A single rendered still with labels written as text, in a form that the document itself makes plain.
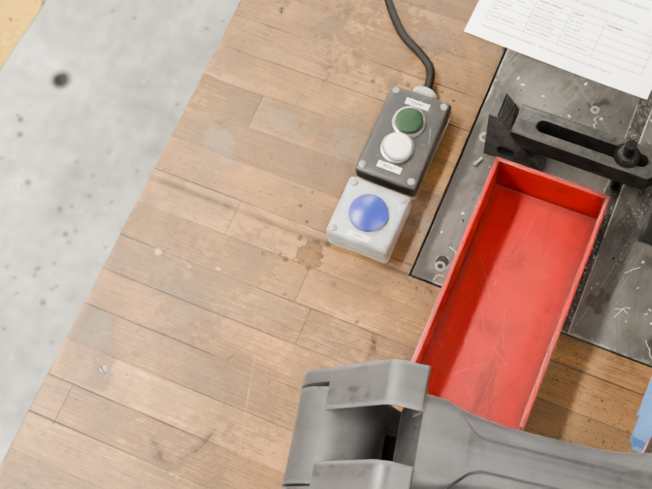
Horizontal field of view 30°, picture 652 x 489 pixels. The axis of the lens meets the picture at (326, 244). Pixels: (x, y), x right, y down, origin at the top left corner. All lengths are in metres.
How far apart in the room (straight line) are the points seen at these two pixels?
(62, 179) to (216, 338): 1.16
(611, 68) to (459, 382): 0.39
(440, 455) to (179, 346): 0.53
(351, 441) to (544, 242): 0.51
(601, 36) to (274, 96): 0.36
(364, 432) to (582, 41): 0.68
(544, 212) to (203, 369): 0.38
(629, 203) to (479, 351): 0.22
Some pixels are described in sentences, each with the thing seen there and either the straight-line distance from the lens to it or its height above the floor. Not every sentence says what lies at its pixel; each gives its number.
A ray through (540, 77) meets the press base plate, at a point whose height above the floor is 0.90.
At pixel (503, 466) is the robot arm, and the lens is 0.77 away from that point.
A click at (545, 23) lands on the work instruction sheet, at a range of 1.38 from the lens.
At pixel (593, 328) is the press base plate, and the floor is 0.90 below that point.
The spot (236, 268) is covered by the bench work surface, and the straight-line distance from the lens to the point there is 1.26.
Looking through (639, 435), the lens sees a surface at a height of 1.00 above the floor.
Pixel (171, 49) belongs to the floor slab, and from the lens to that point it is 2.44.
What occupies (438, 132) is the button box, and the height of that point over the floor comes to 0.93.
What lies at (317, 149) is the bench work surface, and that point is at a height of 0.90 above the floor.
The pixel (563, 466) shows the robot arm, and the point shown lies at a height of 1.30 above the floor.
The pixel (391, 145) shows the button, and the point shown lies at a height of 0.94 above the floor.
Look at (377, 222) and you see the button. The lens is 1.23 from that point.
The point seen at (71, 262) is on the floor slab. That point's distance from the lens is 2.29.
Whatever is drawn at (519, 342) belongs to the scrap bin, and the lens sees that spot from 1.22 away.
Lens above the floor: 2.07
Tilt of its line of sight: 69 degrees down
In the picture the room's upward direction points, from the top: 10 degrees counter-clockwise
